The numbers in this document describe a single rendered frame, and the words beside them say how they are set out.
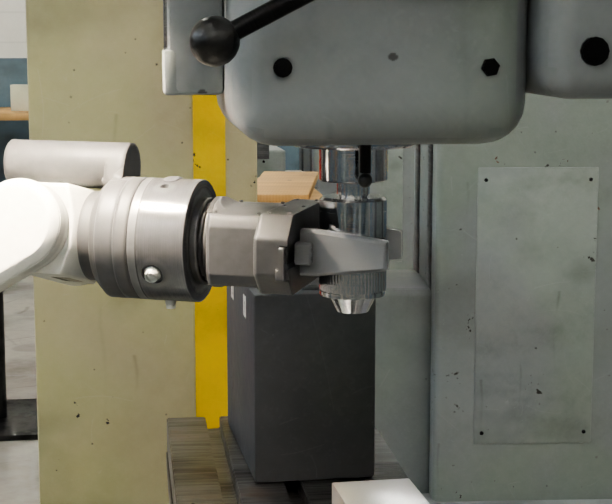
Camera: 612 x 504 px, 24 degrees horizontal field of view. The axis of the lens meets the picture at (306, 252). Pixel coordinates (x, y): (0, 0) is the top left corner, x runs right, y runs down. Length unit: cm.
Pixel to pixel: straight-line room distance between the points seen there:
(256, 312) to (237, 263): 40
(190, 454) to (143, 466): 131
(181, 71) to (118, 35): 174
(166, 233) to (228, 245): 5
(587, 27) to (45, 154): 41
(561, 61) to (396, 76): 10
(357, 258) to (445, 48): 16
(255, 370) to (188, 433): 23
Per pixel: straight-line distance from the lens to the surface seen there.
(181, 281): 101
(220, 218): 100
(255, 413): 141
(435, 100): 91
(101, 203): 103
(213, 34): 86
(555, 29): 92
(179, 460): 151
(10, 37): 1002
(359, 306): 101
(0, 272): 103
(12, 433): 511
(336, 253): 99
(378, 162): 99
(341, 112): 90
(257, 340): 139
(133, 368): 279
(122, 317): 276
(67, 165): 107
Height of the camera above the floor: 138
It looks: 9 degrees down
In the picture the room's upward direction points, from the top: straight up
